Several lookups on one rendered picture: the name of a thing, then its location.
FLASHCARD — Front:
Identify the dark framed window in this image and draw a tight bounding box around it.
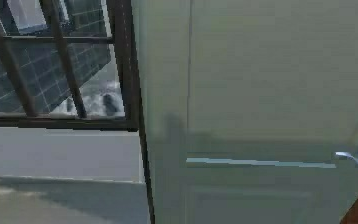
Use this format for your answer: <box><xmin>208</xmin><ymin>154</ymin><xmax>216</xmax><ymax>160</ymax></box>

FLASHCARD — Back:
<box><xmin>0</xmin><ymin>0</ymin><xmax>142</xmax><ymax>132</ymax></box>

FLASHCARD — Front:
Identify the pale green room door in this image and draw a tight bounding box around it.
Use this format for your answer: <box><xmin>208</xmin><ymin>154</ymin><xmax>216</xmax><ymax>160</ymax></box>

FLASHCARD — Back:
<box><xmin>130</xmin><ymin>0</ymin><xmax>358</xmax><ymax>224</ymax></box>

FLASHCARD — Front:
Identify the silver door lever handle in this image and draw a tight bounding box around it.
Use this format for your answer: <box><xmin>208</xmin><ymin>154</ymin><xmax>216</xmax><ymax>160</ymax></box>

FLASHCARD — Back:
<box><xmin>334</xmin><ymin>138</ymin><xmax>358</xmax><ymax>167</ymax></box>

